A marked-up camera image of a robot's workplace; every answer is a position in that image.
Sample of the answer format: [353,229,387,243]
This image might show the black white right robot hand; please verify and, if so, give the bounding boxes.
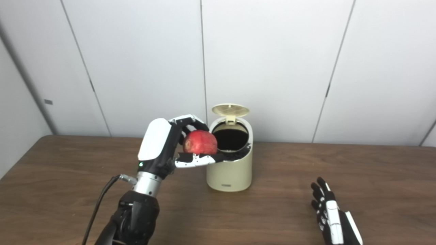
[310,177,363,245]

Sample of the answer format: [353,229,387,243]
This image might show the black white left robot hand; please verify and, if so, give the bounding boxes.
[137,115,225,180]

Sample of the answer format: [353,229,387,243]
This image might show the red apple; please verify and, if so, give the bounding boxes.
[183,130,218,156]

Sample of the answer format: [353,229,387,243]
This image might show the round cream bin lid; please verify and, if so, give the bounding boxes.
[212,104,250,125]

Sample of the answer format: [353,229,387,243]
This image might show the cream-colored cylindrical bin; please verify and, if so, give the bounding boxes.
[206,116,253,192]

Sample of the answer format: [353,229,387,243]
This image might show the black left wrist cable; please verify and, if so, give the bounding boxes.
[82,174,137,245]

